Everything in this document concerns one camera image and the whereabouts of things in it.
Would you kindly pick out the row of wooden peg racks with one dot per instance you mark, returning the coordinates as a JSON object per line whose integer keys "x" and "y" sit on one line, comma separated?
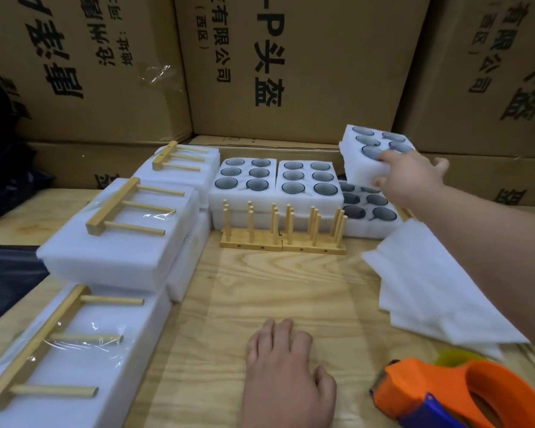
{"x": 250, "y": 246}

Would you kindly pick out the pile of white foam sheets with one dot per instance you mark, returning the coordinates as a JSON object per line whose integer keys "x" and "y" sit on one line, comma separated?
{"x": 428, "y": 280}

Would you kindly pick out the person's right forearm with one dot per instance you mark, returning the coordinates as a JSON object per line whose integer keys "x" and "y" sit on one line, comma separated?
{"x": 490, "y": 263}

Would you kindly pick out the black plastic bags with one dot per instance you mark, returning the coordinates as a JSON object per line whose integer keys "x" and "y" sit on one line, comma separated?
{"x": 9, "y": 280}

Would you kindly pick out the set of grey glass cups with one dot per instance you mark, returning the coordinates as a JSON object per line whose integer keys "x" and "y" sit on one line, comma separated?
{"x": 370, "y": 141}

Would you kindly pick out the stack of white foam trays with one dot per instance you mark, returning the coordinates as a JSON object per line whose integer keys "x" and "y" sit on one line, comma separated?
{"x": 250, "y": 205}

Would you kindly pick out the person's right hand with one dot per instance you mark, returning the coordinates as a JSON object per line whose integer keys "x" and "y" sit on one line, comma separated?
{"x": 410, "y": 178}

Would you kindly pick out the black plastic bag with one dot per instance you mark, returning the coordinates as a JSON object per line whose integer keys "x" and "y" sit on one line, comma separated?
{"x": 4, "y": 165}

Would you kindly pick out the stack of brown cardboard boxes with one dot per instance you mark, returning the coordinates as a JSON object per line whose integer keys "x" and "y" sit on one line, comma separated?
{"x": 294, "y": 58}

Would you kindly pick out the orange and blue tape dispenser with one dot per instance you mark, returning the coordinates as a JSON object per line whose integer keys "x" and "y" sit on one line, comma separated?
{"x": 410, "y": 392}

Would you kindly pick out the person's left hand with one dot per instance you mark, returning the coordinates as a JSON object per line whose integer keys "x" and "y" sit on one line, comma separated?
{"x": 285, "y": 379}

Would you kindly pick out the wooden rack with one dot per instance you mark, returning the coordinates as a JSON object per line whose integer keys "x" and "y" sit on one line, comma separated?
{"x": 27, "y": 356}
{"x": 103, "y": 214}
{"x": 163, "y": 156}

